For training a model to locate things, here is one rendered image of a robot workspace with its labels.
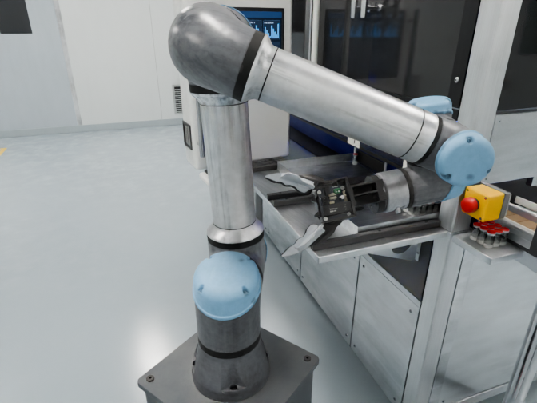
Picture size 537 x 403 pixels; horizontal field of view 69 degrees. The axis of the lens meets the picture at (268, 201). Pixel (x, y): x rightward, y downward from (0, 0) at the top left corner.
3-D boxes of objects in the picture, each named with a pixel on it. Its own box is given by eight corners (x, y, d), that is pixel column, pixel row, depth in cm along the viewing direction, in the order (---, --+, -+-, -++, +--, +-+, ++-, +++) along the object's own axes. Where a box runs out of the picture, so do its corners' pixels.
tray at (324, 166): (351, 161, 168) (352, 153, 166) (387, 181, 146) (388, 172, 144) (277, 169, 157) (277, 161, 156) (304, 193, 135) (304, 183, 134)
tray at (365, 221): (401, 189, 139) (403, 179, 137) (456, 219, 116) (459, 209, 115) (314, 201, 128) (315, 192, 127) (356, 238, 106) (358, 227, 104)
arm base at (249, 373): (236, 417, 67) (233, 375, 63) (175, 375, 75) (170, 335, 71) (284, 361, 78) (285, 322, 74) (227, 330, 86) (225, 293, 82)
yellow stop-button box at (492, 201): (481, 207, 105) (487, 182, 103) (504, 218, 99) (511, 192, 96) (459, 211, 103) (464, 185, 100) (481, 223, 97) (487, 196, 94)
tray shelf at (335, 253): (345, 161, 173) (345, 157, 172) (467, 233, 113) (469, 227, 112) (240, 173, 158) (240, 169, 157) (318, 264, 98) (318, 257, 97)
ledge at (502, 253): (490, 233, 113) (491, 227, 112) (531, 255, 102) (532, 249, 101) (451, 241, 109) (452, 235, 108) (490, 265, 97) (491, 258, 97)
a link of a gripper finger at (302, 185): (272, 156, 69) (320, 177, 69) (271, 165, 75) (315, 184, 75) (264, 172, 69) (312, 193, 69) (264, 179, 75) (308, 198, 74)
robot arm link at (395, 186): (388, 173, 77) (399, 214, 76) (365, 178, 77) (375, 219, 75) (402, 164, 69) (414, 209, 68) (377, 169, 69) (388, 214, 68)
